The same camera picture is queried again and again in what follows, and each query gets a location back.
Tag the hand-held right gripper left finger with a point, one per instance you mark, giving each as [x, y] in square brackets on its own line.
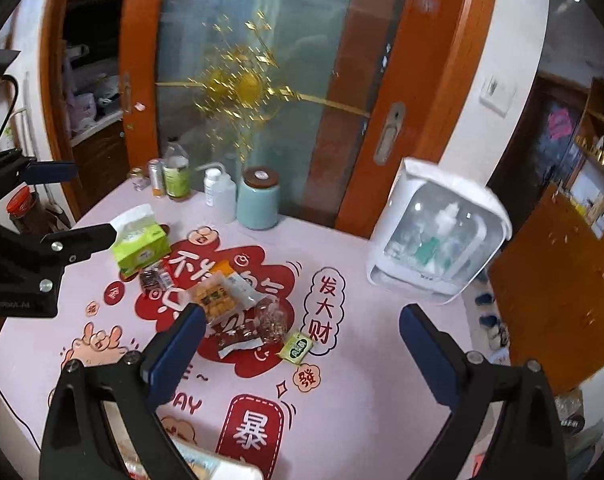
[174, 347]

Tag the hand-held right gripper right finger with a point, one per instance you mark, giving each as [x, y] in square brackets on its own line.
[429, 355]

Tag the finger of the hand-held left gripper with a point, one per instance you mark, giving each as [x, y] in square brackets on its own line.
[54, 171]
[89, 237]

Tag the brown wafer packet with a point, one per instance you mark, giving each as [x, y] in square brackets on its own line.
[237, 344]

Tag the orange cracker packet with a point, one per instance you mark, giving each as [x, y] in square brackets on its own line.
[218, 297]

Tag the small dark snack packet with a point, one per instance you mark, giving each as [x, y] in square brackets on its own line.
[154, 278]

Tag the clear nut candy packet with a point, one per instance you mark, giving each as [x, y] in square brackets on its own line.
[273, 322]

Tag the small green snack packet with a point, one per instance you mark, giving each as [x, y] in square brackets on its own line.
[296, 348]

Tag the white rectangular tray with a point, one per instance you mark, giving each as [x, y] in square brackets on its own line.
[239, 472]

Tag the red-lidded storage jar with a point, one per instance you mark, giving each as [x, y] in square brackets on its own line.
[24, 205]

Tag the green tissue box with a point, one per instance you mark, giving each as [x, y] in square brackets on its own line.
[139, 247]

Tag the small glass jar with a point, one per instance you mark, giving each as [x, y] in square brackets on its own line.
[138, 180]

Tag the silver metal can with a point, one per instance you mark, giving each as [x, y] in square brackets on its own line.
[156, 178]

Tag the white bottle steriliser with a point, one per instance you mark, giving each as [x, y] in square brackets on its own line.
[431, 250]

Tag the glass bottle with green label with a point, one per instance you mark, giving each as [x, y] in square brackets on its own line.
[176, 175]

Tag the white pill bottle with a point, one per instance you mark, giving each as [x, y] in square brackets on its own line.
[212, 187]

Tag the white squeeze bottle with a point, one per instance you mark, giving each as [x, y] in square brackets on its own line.
[226, 200]

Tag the teal canister with brown lid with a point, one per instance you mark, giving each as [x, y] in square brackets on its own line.
[257, 202]

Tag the gold door ornament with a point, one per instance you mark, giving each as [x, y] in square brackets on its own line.
[244, 85]

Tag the wooden shelf with bottles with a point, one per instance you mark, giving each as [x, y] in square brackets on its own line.
[599, 170]

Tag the wooden sliding glass door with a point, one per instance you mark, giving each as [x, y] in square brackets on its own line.
[362, 60]

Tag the pink wall poster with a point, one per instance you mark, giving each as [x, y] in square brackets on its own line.
[561, 125]

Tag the white wall switch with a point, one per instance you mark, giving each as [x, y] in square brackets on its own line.
[498, 94]

